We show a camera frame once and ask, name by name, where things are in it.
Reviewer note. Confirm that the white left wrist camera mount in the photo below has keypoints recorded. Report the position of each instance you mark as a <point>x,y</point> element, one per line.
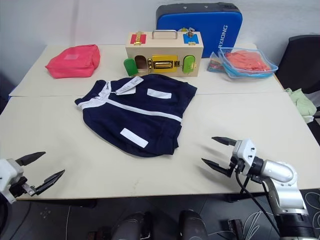
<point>10,170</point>

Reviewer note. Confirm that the small clear bag colourful items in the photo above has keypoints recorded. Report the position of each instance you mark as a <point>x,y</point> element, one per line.
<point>215,65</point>

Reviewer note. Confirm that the light green cloth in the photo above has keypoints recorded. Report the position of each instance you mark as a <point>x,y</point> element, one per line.
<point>302,103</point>

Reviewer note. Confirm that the wooden lock box with latches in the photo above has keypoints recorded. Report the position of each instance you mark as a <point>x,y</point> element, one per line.
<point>165,50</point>

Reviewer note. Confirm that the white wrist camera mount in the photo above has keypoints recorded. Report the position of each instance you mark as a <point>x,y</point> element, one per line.
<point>246,150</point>
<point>10,170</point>

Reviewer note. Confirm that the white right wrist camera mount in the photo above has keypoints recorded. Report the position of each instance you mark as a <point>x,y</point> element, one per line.
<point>246,150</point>

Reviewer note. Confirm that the navy zip jacket white stripes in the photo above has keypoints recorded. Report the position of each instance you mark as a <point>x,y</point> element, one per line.
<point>140,120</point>

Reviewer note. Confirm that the white paper clothing tag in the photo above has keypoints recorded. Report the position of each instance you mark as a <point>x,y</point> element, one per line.
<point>128,86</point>

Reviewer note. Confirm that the orange folded cloth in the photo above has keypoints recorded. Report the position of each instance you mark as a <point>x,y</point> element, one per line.
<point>247,61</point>

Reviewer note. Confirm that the blue and black case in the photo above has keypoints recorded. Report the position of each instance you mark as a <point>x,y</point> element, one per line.
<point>212,25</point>

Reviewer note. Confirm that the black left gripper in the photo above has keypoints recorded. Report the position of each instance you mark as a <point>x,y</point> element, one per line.
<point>18,187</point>

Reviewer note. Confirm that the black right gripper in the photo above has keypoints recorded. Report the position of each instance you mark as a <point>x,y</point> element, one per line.
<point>241,168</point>

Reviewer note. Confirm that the black chair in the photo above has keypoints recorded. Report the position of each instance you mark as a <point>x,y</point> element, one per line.
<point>302,62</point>

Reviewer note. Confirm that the pink fabric pouch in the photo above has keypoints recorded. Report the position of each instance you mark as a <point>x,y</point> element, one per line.
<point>72,65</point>

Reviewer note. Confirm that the dark rounded shape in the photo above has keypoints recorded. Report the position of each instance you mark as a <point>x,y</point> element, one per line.
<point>132,226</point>
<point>193,225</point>

